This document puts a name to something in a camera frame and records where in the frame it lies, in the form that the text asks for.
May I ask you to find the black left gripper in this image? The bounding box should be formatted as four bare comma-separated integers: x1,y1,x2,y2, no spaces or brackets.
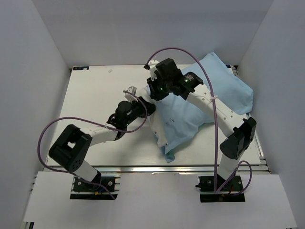
124,96,158,126

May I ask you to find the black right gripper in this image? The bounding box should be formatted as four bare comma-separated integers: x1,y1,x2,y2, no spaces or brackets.
146,73,172,102

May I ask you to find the blue green satin pillowcase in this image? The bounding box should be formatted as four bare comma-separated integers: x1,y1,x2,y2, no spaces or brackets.
156,52,254,163

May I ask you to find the white pillow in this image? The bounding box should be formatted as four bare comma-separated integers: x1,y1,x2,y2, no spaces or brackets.
139,86,168,148

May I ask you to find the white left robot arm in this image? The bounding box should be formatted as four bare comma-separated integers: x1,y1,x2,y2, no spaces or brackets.
49,96,156,190

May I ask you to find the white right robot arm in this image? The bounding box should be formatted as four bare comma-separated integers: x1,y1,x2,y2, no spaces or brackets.
144,58,256,190

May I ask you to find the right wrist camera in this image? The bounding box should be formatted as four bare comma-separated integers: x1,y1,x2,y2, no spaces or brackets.
144,59,159,81

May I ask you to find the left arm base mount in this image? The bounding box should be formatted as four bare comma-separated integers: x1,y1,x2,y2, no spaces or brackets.
70,174,121,200

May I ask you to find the aluminium front table rail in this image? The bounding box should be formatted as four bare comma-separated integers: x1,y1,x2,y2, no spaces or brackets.
45,164,270,175

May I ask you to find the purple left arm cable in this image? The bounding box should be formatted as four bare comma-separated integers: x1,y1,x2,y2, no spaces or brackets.
37,89,149,200

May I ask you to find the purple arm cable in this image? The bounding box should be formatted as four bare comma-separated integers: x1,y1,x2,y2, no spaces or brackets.
144,47,253,197
37,89,149,200

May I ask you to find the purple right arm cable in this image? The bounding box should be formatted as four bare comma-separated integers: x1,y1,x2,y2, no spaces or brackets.
144,47,253,197

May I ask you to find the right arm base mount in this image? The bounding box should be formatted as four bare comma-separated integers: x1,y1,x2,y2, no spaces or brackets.
195,175,246,203

